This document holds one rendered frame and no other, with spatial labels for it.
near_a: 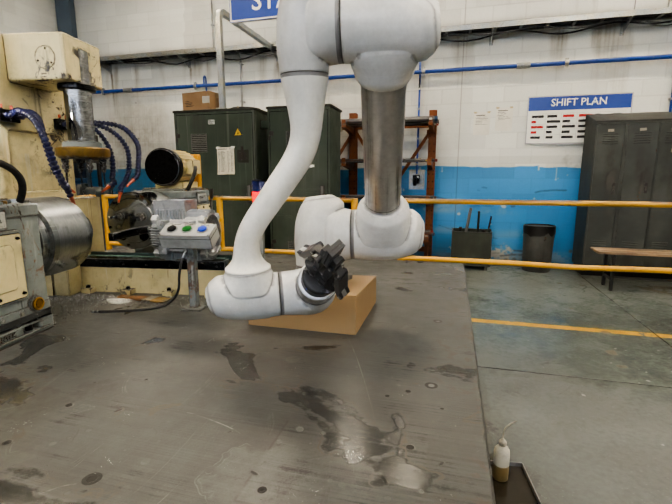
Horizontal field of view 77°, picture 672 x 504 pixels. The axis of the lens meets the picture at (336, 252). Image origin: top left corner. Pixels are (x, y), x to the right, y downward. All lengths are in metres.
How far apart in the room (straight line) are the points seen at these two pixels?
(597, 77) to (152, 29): 6.51
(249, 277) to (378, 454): 0.44
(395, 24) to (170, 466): 0.83
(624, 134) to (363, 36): 5.39
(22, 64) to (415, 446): 1.72
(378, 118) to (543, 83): 5.53
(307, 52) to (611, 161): 5.39
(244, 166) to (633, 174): 4.50
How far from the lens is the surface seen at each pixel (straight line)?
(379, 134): 1.02
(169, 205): 1.65
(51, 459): 0.85
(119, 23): 8.59
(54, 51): 1.85
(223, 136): 5.02
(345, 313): 1.17
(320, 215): 1.26
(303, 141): 0.91
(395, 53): 0.90
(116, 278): 1.79
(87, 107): 1.87
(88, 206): 1.99
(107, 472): 0.78
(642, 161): 6.13
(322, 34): 0.90
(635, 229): 6.16
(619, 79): 6.66
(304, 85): 0.91
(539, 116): 6.38
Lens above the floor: 1.23
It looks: 10 degrees down
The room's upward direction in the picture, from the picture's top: straight up
